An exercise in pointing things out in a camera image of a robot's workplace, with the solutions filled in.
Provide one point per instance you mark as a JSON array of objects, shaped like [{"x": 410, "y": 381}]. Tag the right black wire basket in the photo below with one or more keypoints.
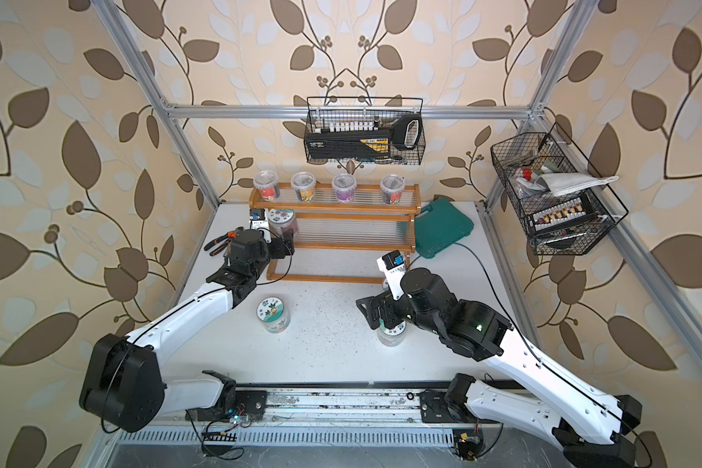
[{"x": 519, "y": 161}]

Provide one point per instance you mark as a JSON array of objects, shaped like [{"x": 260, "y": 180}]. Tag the back black wire basket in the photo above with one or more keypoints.
[{"x": 364, "y": 107}]

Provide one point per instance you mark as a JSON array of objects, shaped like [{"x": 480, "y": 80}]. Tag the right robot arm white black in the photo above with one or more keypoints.
[{"x": 588, "y": 425}]

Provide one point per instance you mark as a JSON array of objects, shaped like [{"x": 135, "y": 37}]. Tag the green plastic tool case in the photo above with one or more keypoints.
[{"x": 439, "y": 225}]

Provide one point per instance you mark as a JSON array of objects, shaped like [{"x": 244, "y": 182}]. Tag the orange black pliers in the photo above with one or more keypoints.
[{"x": 220, "y": 244}]

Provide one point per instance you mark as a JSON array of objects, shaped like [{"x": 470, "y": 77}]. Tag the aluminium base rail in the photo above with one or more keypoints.
[{"x": 357, "y": 409}]

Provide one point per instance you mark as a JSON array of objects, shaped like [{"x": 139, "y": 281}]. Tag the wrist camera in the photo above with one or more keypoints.
[
  {"x": 258, "y": 220},
  {"x": 394, "y": 268}
]

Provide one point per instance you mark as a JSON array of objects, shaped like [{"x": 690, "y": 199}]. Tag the black yellow tool in basket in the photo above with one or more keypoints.
[{"x": 397, "y": 141}]

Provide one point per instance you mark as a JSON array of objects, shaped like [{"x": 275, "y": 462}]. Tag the black wire basket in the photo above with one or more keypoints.
[
  {"x": 364, "y": 107},
  {"x": 519, "y": 161}
]

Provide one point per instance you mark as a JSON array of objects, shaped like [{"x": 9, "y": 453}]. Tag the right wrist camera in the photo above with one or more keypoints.
[{"x": 394, "y": 268}]

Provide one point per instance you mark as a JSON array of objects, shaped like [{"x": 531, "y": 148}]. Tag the tomato label seed jar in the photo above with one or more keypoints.
[{"x": 391, "y": 337}]

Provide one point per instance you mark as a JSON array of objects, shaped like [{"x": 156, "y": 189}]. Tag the flower label seed jar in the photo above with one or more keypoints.
[{"x": 282, "y": 222}]

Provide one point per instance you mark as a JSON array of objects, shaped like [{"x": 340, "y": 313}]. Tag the wooden two-tier shelf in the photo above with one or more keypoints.
[{"x": 340, "y": 242}]

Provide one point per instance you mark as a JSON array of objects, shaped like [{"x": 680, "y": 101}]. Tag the carrot label seed jar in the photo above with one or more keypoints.
[{"x": 273, "y": 315}]

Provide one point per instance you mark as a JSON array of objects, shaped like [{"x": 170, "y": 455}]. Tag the white paper in basket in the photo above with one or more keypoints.
[{"x": 565, "y": 184}]

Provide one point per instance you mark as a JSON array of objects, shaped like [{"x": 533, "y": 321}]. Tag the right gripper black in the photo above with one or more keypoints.
[{"x": 372, "y": 311}]

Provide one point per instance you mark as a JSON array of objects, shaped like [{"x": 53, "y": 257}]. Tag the clear seed jar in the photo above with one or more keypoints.
[
  {"x": 304, "y": 185},
  {"x": 267, "y": 185},
  {"x": 344, "y": 187},
  {"x": 392, "y": 188}
]

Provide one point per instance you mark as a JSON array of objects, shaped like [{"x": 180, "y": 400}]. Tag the paint tube set box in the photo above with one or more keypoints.
[{"x": 564, "y": 215}]

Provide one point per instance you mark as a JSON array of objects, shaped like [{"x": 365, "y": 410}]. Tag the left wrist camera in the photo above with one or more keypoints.
[{"x": 258, "y": 220}]

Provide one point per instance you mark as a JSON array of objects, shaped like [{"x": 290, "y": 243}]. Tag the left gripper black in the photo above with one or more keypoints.
[{"x": 282, "y": 248}]

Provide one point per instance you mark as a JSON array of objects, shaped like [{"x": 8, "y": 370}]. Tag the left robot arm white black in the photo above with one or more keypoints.
[{"x": 123, "y": 384}]

